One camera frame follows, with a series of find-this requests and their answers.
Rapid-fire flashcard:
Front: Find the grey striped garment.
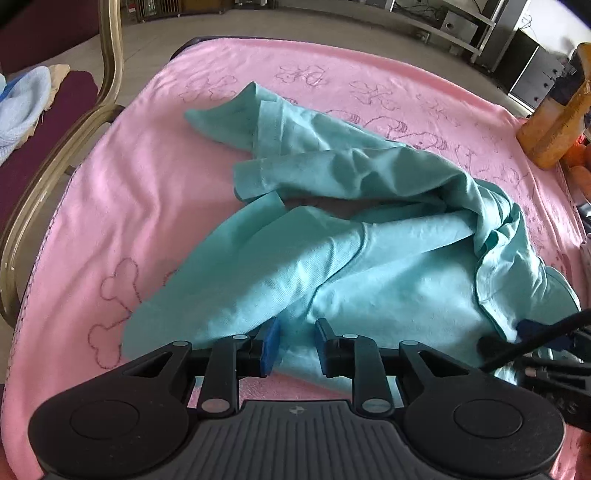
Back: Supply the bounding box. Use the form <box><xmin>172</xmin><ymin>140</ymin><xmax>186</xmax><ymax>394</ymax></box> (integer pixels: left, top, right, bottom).
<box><xmin>1</xmin><ymin>66</ymin><xmax>51</xmax><ymax>163</ymax></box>

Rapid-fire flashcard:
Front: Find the orange plush toy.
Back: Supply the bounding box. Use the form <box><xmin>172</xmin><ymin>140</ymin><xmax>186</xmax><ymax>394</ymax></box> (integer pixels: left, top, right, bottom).
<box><xmin>516</xmin><ymin>42</ymin><xmax>591</xmax><ymax>209</ymax></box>

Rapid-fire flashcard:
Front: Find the teal t-shirt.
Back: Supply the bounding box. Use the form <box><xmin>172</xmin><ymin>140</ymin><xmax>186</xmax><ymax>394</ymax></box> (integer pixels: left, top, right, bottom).
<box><xmin>122</xmin><ymin>83</ymin><xmax>580</xmax><ymax>384</ymax></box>

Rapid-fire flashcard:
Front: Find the pink embroidered blanket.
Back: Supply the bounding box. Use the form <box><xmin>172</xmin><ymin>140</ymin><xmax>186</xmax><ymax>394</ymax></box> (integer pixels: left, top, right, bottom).
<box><xmin>2</xmin><ymin>38</ymin><xmax>589</xmax><ymax>479</ymax></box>

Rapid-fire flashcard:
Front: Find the maroon gold-framed banquet chair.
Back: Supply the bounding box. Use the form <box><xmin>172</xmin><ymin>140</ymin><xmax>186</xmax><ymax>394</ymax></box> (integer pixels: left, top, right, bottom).
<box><xmin>1</xmin><ymin>1</ymin><xmax>123</xmax><ymax>328</ymax></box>

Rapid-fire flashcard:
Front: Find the white tv console shelf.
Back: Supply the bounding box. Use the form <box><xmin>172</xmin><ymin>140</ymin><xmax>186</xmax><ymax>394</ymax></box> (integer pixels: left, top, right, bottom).
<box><xmin>386</xmin><ymin>1</ymin><xmax>565</xmax><ymax>110</ymax></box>

